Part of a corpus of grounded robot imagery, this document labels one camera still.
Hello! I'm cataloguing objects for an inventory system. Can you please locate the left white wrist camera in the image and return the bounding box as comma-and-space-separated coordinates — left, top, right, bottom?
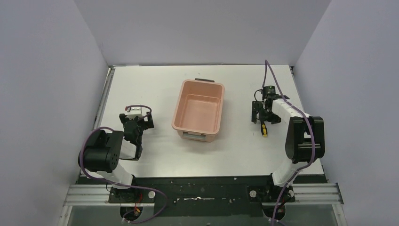
125, 105, 143, 120

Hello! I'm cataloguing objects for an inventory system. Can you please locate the pink plastic bin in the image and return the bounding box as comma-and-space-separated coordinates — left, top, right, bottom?
172, 78, 225, 142

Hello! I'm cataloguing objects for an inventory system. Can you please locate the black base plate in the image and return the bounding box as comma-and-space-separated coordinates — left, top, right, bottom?
76, 174, 328, 218

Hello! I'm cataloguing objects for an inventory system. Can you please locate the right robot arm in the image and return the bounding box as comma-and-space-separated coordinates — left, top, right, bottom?
139, 80, 325, 187

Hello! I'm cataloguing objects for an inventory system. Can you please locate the black yellow screwdriver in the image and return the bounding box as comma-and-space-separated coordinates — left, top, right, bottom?
261, 122, 268, 137

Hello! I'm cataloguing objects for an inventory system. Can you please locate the front aluminium rail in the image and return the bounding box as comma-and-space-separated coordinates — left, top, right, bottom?
64, 184, 344, 207

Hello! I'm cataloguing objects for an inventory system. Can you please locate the aluminium table edge rail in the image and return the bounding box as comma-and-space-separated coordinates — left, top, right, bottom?
93, 66, 115, 129

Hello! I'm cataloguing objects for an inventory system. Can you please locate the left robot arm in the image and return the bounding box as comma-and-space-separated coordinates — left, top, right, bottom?
78, 112, 154, 190

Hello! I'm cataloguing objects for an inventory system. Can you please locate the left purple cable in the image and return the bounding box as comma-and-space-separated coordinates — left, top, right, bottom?
80, 105, 168, 225

